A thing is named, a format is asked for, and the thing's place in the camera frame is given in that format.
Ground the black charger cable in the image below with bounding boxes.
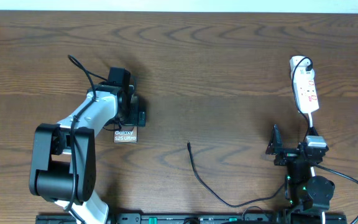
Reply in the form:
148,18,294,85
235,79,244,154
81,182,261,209
186,55,314,208

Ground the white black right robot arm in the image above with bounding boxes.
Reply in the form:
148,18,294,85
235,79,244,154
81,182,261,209
265,125,335,223

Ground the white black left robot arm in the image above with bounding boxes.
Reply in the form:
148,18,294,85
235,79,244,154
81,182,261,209
29,83,145,223

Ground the white power strip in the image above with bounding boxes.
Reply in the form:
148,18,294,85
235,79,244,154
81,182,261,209
289,55,319,114

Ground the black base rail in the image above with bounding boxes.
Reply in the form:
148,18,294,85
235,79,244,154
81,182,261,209
35,212,348,224

